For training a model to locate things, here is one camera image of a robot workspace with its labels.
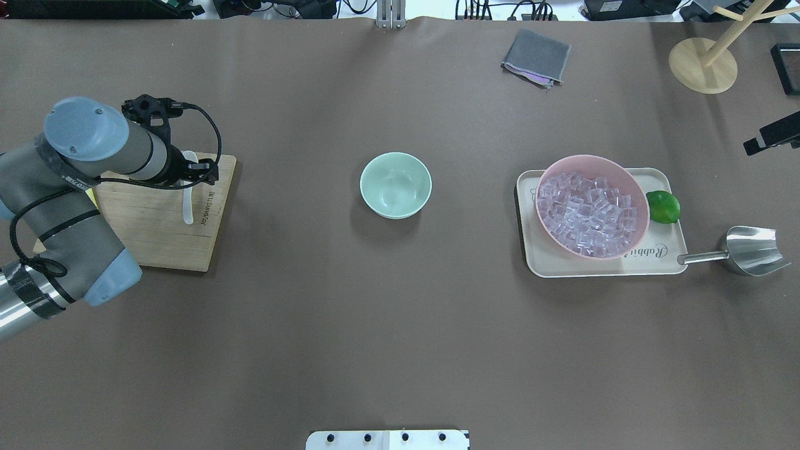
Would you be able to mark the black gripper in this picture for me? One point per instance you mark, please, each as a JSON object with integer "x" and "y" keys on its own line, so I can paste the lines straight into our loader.
{"x": 179, "y": 167}

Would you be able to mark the white ceramic spoon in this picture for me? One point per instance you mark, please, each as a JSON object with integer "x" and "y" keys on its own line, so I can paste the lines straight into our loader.
{"x": 187, "y": 202}

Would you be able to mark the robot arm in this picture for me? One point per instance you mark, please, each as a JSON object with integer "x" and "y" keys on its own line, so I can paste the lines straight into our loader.
{"x": 65, "y": 249}

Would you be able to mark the mint green bowl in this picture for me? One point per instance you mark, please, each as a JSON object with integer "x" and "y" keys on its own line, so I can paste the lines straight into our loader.
{"x": 396, "y": 185}

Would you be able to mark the pink bowl of ice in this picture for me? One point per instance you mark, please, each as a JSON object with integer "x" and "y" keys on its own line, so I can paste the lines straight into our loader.
{"x": 591, "y": 207}

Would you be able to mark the metal ice scoop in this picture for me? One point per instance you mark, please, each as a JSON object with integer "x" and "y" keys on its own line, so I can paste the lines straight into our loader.
{"x": 751, "y": 251}

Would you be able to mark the bamboo cutting board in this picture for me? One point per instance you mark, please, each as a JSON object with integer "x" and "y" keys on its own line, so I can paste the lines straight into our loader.
{"x": 150, "y": 223}

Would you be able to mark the grey folded cloth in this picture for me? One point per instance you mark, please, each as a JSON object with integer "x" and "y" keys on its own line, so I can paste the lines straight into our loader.
{"x": 537, "y": 58}

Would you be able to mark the green lime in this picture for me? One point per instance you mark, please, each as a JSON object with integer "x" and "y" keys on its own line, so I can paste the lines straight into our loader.
{"x": 664, "y": 207}

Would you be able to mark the beige serving tray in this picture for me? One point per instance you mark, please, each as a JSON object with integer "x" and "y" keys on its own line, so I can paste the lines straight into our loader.
{"x": 656, "y": 254}

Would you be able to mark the wooden cup tree stand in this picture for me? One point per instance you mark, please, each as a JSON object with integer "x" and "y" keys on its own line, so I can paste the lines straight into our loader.
{"x": 706, "y": 66}

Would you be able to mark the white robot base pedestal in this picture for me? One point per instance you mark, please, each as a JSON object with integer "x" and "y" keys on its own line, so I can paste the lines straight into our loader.
{"x": 390, "y": 439}

